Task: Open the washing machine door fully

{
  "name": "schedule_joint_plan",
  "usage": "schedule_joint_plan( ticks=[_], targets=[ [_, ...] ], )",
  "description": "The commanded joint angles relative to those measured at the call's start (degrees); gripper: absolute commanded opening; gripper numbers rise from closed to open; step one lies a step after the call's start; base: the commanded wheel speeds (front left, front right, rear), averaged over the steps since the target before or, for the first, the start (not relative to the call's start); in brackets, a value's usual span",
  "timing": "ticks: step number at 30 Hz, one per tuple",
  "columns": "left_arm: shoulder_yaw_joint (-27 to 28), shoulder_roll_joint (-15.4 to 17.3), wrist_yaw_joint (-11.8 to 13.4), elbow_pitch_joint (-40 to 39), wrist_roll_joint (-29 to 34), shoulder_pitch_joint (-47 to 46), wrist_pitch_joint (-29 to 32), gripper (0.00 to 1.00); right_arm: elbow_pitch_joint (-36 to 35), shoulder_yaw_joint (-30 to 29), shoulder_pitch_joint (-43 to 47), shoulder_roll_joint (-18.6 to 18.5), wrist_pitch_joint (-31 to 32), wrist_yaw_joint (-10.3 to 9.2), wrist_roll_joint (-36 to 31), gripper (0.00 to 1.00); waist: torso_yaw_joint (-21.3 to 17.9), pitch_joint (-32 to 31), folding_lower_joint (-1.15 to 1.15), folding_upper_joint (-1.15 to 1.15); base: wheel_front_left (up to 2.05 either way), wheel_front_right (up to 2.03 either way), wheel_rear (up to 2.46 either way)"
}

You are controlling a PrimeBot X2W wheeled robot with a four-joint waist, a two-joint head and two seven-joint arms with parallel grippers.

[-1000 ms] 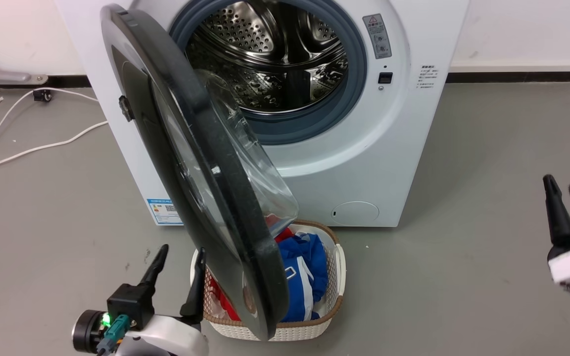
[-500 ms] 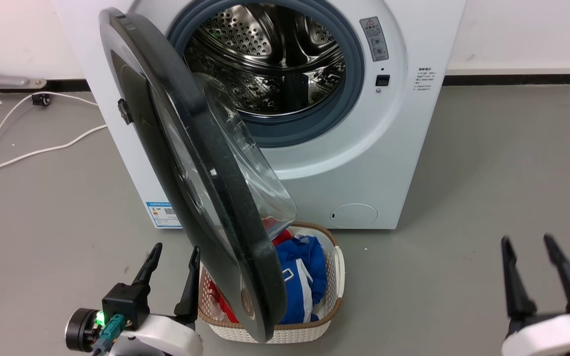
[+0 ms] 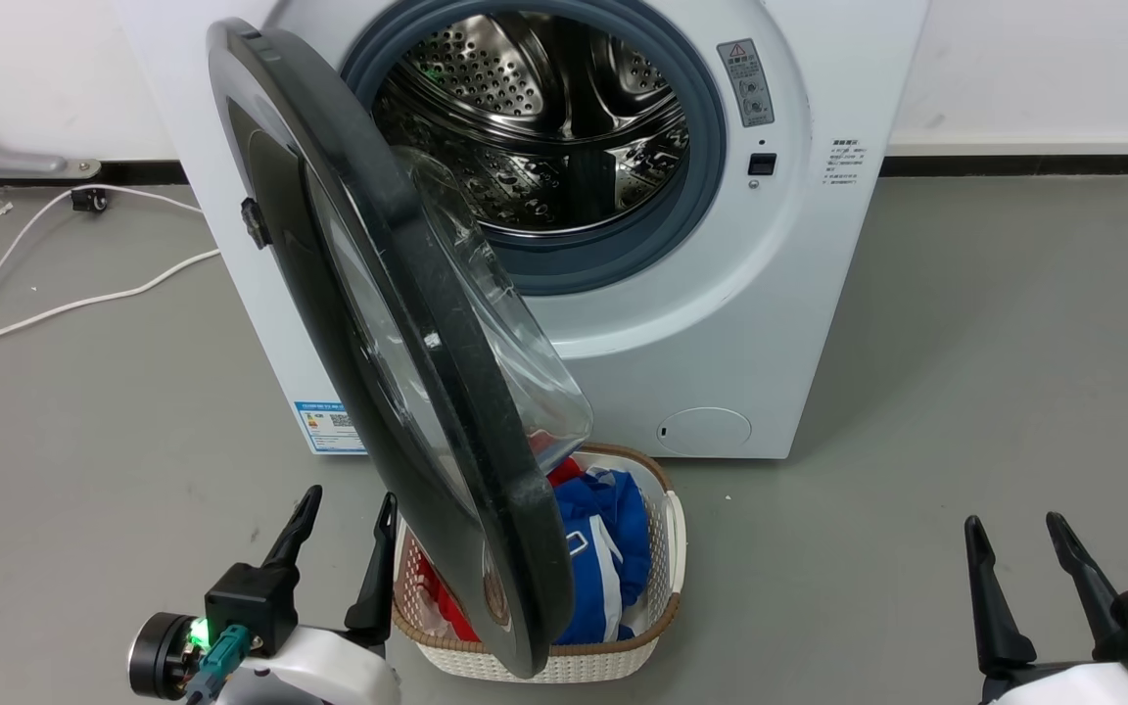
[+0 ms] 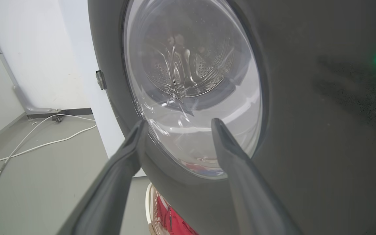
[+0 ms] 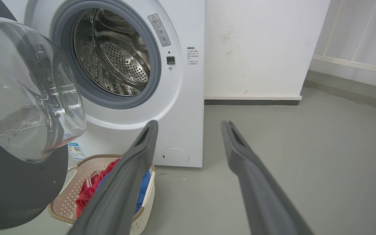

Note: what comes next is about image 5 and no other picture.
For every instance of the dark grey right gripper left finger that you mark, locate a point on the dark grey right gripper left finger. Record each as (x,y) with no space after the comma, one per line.
(119,192)

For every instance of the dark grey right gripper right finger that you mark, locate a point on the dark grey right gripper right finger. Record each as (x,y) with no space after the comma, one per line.
(259,195)

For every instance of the white front-load washing machine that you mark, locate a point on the white front-load washing machine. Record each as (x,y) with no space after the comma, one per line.
(188,107)

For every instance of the washing machine door with glass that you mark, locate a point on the washing machine door with glass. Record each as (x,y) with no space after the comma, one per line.
(18,124)

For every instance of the grey rubber door gasket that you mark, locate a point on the grey rubber door gasket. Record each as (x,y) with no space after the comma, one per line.
(153,62)

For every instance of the steel washing machine drum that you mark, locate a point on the steel washing machine drum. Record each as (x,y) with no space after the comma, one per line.
(113,52)

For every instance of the black door latch socket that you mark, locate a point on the black door latch socket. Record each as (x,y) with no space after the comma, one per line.
(170,60)

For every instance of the blue garment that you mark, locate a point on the blue garment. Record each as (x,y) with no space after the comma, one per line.
(144,189)

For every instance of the red garment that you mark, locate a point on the red garment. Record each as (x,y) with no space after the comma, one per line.
(90,189)

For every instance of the cream perforated laundry basket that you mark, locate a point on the cream perforated laundry basket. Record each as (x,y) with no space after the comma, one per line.
(67,199)

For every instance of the blue energy label sticker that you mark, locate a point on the blue energy label sticker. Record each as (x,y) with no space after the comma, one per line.
(76,151)

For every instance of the round drain filter cover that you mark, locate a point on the round drain filter cover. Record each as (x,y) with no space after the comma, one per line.
(175,156)

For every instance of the warning sticker label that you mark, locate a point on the warning sticker label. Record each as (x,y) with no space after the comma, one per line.
(159,30)

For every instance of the white railing fence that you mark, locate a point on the white railing fence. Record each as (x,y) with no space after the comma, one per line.
(354,39)

